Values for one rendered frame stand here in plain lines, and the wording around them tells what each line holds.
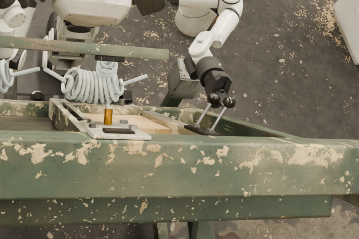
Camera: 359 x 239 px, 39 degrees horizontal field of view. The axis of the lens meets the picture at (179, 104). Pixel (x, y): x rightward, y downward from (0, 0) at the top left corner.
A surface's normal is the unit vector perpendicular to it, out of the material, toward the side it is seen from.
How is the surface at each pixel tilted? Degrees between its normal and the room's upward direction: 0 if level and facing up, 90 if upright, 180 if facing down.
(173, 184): 33
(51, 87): 0
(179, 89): 90
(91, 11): 68
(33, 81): 0
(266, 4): 0
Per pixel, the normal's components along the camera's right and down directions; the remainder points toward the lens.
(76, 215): 0.32, 0.09
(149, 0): -0.02, 0.75
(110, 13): 0.22, 0.64
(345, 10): -0.93, 0.04
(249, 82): 0.31, -0.47
